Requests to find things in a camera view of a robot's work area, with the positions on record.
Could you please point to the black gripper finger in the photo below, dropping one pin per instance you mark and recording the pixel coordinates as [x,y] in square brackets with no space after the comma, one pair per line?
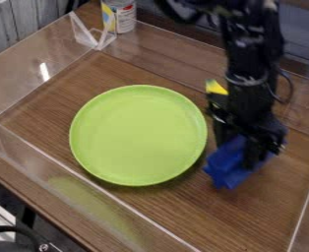
[225,129]
[258,147]

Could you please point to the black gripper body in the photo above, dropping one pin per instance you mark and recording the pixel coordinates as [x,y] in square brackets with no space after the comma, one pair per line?
[250,110]

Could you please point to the blue block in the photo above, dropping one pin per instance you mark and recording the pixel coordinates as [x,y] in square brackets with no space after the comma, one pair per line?
[225,164]

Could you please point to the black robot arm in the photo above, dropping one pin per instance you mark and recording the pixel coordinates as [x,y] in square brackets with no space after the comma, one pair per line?
[253,42]

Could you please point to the green round plate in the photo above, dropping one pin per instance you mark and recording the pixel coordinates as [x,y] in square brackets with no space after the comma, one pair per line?
[138,135]

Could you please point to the yellow toy banana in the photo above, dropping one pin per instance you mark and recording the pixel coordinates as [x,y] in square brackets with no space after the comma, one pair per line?
[214,88]

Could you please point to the white yellow can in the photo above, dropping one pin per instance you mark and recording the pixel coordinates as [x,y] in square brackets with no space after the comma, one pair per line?
[123,11]

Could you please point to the clear acrylic enclosure wall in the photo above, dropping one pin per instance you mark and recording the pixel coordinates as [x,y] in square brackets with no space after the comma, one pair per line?
[42,93]

